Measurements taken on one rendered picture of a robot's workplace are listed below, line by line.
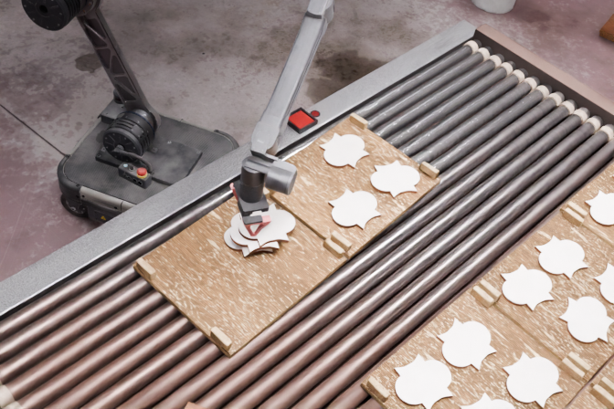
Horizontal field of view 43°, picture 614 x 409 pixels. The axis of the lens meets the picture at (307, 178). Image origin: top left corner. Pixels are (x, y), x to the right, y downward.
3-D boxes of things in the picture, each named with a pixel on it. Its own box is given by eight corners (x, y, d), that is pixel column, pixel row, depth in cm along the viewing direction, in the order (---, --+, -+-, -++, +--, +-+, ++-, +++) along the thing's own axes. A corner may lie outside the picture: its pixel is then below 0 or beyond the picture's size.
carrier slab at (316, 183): (253, 185, 218) (254, 181, 216) (348, 120, 240) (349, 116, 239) (348, 259, 203) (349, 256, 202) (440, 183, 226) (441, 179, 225)
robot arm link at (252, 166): (248, 149, 184) (238, 164, 180) (275, 158, 183) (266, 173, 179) (246, 170, 189) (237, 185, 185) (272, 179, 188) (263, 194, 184)
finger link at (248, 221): (261, 219, 198) (264, 194, 192) (269, 240, 194) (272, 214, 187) (235, 223, 196) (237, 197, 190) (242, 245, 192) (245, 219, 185)
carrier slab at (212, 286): (132, 267, 194) (132, 264, 193) (251, 187, 217) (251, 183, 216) (229, 359, 180) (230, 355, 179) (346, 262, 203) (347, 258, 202)
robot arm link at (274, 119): (314, 8, 202) (312, -15, 192) (335, 15, 201) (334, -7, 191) (251, 157, 191) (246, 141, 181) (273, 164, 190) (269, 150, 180)
